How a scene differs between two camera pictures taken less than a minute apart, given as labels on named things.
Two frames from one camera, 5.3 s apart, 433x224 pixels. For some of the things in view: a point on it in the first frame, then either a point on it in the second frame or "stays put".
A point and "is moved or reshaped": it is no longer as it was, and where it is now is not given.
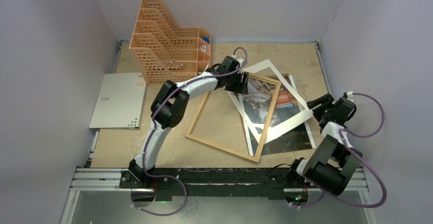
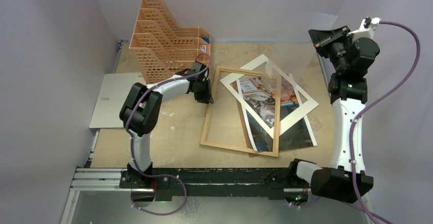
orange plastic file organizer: (161, 51) stays put
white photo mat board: (266, 134) is moved or reshaped
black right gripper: (322, 105) -> (327, 39)
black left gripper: (240, 87) -> (206, 97)
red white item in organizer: (203, 48) stays put
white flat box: (121, 102) stays put
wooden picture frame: (264, 129) -> (277, 98)
